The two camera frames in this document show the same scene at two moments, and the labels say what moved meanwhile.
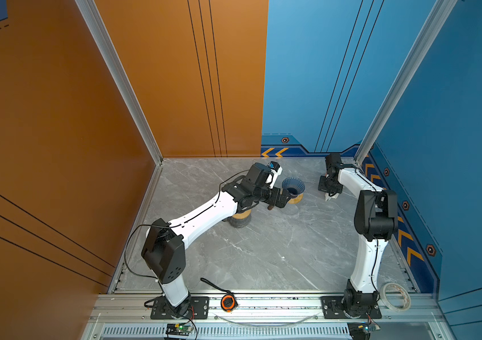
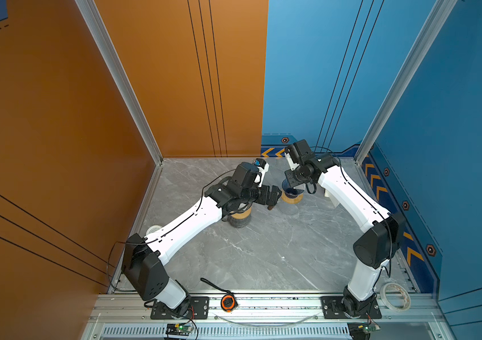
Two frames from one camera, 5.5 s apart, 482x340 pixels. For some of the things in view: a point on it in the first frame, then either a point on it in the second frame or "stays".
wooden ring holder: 242,215 stays
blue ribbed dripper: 293,186 stays
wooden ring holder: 296,200 stays
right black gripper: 321,186 → 292,183
